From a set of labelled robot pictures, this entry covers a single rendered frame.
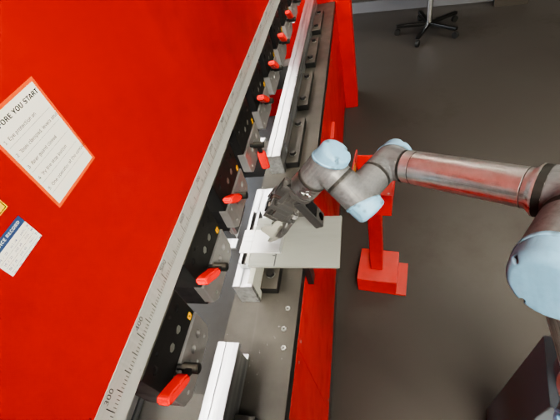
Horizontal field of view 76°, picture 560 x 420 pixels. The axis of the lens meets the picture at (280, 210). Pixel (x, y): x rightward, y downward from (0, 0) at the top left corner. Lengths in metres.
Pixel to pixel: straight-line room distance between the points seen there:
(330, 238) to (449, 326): 1.12
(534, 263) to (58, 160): 0.62
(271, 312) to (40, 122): 0.82
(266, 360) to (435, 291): 1.26
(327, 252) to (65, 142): 0.73
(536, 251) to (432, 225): 1.77
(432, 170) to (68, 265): 0.66
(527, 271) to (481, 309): 1.49
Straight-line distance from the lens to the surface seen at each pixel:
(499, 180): 0.76
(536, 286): 0.64
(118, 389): 0.58
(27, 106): 0.47
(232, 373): 0.97
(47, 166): 0.47
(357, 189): 0.80
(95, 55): 0.56
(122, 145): 0.57
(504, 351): 2.04
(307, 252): 1.04
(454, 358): 1.98
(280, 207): 0.91
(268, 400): 1.03
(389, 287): 2.03
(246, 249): 1.09
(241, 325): 1.12
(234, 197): 0.80
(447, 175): 0.79
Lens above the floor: 1.84
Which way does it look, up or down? 47 degrees down
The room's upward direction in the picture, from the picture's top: 19 degrees counter-clockwise
